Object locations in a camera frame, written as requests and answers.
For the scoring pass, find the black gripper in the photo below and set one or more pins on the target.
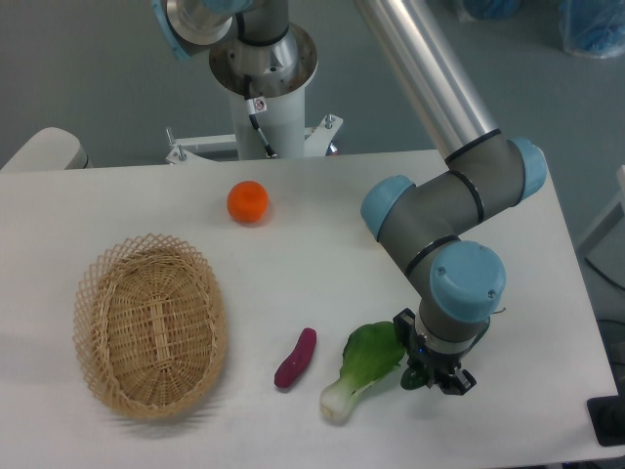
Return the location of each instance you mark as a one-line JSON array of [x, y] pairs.
[[425, 351]]

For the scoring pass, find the dark green cucumber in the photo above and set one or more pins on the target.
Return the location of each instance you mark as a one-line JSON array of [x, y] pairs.
[[413, 379]]

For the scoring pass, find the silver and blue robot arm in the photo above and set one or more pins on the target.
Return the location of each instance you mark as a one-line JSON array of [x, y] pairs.
[[420, 226]]

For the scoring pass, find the green bok choy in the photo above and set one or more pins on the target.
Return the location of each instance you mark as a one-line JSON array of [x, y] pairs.
[[372, 352]]

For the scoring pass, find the purple sweet potato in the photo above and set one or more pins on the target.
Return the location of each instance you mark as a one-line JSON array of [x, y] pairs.
[[297, 362]]

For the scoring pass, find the black device at table edge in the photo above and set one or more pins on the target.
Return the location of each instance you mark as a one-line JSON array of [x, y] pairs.
[[607, 417]]

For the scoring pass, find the orange tangerine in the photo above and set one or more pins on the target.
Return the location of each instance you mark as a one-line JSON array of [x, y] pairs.
[[247, 202]]

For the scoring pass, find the woven wicker basket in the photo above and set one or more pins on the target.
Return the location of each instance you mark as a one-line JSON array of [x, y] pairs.
[[150, 327]]

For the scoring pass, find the blue plastic bag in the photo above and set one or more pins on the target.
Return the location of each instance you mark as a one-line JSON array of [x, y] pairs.
[[592, 29]]

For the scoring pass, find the white chair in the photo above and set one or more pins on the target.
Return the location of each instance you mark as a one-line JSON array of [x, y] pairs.
[[50, 149]]

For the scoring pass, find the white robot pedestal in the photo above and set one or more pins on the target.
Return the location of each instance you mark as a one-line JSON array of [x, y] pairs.
[[266, 90]]

